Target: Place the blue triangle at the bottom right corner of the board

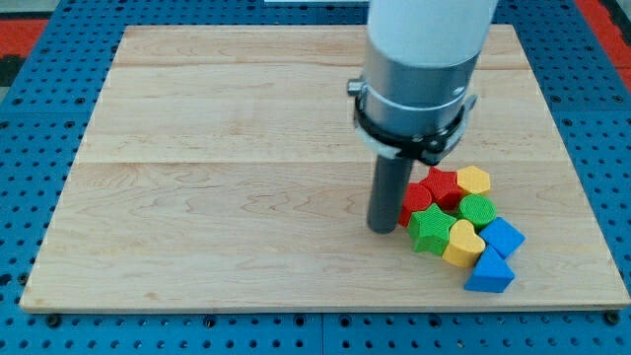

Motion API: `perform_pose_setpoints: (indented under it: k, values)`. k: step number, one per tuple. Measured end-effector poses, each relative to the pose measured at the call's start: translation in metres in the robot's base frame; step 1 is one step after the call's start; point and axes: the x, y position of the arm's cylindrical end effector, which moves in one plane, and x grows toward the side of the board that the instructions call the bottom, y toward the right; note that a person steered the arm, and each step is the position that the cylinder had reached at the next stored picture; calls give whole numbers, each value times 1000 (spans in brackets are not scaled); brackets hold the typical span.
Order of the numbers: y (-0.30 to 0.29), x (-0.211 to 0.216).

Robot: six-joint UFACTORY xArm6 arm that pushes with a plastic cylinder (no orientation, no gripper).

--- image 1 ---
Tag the blue perforated table plate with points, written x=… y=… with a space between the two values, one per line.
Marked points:
x=48 y=106

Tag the blue triangle block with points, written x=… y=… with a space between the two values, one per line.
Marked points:
x=491 y=274

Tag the light wooden board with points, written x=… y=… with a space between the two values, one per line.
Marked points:
x=220 y=174

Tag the yellow heart block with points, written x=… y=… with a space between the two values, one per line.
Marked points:
x=465 y=246

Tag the blue cube block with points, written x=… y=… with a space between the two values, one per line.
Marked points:
x=503 y=237

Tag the yellow hexagon block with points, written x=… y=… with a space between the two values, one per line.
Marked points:
x=472 y=180

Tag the green cylinder block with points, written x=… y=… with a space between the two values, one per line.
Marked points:
x=478 y=209

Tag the green star block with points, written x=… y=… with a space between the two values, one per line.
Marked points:
x=430 y=230

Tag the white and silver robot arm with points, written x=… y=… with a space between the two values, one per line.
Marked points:
x=411 y=102

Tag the red cylinder block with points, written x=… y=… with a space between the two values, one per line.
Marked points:
x=417 y=198

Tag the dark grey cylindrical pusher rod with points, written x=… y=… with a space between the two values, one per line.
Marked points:
x=390 y=181

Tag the red star block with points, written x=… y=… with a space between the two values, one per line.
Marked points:
x=443 y=187

